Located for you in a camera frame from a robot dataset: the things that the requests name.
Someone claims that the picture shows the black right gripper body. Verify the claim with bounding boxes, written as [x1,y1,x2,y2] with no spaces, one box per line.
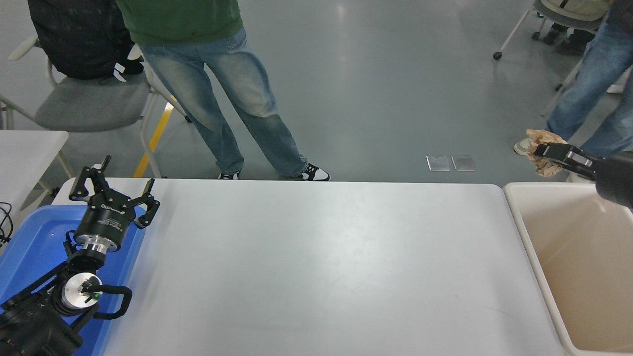
[595,151,633,211]

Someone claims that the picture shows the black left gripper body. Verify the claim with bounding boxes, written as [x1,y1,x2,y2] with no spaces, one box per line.
[74,193,139,249]

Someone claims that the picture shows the tan paper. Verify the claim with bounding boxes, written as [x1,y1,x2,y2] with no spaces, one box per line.
[525,129,568,178]

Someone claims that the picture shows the yellow floor tape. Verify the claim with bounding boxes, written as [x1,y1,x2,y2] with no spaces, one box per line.
[133,101,175,178]

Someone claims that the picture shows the blue plastic tray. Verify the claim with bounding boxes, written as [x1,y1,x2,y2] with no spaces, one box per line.
[0,204,147,356]

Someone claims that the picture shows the person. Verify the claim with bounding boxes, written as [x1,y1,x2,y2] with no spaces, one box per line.
[116,0,330,181]
[513,0,633,160]
[542,0,610,56]

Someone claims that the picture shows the white side table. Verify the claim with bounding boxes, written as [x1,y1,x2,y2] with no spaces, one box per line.
[0,130,75,223]

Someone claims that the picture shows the grey seat white chair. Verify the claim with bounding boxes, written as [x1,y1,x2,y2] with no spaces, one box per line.
[0,34,192,178]

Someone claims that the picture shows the large pale plastic bin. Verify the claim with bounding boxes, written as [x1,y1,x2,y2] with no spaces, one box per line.
[503,182,633,356]

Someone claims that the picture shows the wheeled office chair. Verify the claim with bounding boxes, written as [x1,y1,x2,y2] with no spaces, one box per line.
[494,0,606,61]

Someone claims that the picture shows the black jacket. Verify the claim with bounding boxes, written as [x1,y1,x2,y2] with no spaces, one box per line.
[27,0,144,80]

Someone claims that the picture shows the black cable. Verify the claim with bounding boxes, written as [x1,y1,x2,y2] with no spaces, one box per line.
[0,201,14,246]

